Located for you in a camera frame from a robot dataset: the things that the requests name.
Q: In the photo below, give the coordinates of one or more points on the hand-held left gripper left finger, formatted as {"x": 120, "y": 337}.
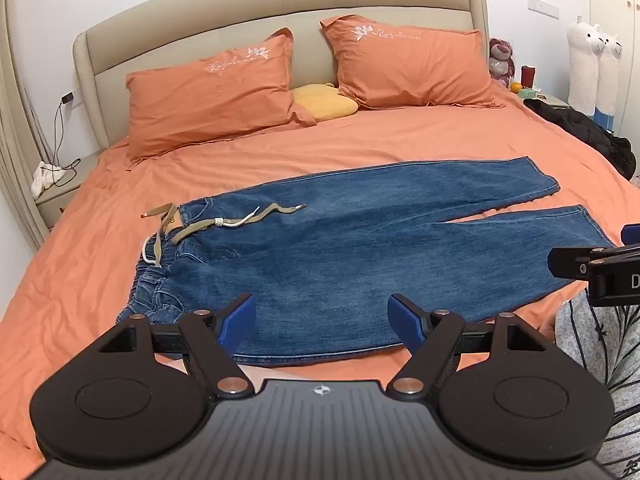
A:
{"x": 241, "y": 317}

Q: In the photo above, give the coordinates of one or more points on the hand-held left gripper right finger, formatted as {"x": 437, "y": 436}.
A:
{"x": 402, "y": 316}

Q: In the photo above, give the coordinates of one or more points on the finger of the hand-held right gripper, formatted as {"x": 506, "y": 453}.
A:
{"x": 570, "y": 262}
{"x": 632, "y": 235}

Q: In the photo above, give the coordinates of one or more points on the blue denim pants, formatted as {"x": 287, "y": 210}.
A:
{"x": 350, "y": 240}

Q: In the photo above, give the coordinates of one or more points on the grey patterned clothing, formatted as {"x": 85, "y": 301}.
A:
{"x": 595, "y": 355}

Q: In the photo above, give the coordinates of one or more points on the black jacket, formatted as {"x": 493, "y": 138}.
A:
{"x": 585, "y": 127}

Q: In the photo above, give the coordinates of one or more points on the white alpaca plush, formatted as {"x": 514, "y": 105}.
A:
{"x": 610, "y": 85}
{"x": 582, "y": 65}

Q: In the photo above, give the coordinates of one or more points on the orange bed sheet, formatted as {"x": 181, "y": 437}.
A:
{"x": 100, "y": 260}

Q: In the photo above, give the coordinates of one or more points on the beige nightstand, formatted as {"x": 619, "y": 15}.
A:
{"x": 555, "y": 100}
{"x": 62, "y": 200}

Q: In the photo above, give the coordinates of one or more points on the small green box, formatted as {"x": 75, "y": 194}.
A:
{"x": 526, "y": 93}

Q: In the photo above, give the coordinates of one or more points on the orange fruit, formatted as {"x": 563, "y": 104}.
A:
{"x": 516, "y": 88}

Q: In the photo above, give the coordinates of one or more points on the red cup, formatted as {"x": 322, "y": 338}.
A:
{"x": 528, "y": 76}

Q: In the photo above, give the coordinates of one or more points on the pink plush bear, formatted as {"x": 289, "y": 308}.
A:
{"x": 501, "y": 60}

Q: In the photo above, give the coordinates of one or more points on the orange embroidered pillow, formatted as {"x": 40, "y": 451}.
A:
{"x": 210, "y": 95}
{"x": 410, "y": 67}

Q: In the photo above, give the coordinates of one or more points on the yellow cushion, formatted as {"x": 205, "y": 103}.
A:
{"x": 325, "y": 100}

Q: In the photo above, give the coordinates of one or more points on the white crumpled cloth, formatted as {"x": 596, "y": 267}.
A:
{"x": 47, "y": 176}

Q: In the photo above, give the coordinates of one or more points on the beige curtain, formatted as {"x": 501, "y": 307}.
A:
{"x": 15, "y": 160}

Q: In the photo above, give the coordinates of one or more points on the beige upholstered headboard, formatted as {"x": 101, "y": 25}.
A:
{"x": 200, "y": 20}

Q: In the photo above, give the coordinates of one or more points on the black wall charger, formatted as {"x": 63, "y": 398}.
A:
{"x": 67, "y": 98}

